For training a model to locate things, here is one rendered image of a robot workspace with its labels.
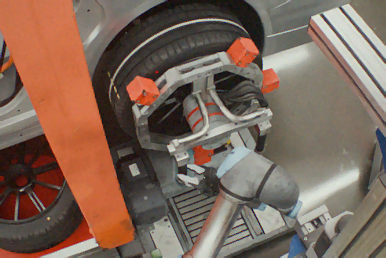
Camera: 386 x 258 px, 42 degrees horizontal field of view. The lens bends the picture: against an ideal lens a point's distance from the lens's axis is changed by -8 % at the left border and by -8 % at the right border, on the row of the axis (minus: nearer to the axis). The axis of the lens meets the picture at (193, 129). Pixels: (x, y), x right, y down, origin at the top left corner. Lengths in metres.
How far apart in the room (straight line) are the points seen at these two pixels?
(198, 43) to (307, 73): 1.56
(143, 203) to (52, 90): 1.32
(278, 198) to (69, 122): 0.63
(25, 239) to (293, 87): 1.89
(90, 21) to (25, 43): 0.82
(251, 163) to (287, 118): 1.71
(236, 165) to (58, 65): 0.62
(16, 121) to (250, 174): 1.08
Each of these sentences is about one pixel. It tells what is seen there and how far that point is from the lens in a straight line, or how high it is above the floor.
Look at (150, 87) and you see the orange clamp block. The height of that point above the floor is 1.10.
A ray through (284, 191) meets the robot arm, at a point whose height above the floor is 1.31.
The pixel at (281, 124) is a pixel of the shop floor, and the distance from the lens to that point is 3.22.
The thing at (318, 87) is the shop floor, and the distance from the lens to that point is 3.42.
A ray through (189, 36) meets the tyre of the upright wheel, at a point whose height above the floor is 1.18.
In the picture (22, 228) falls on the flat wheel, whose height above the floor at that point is 0.51.
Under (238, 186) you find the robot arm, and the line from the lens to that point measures 1.57.
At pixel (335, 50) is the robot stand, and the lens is 0.93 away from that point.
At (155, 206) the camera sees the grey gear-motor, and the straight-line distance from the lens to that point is 2.51.
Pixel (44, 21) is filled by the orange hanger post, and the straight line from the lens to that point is 1.12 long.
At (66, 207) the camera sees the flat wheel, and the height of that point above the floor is 0.50.
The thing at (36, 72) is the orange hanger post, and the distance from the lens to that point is 1.23.
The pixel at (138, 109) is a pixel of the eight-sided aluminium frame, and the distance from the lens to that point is 2.08.
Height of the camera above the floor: 2.71
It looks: 59 degrees down
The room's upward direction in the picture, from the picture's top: straight up
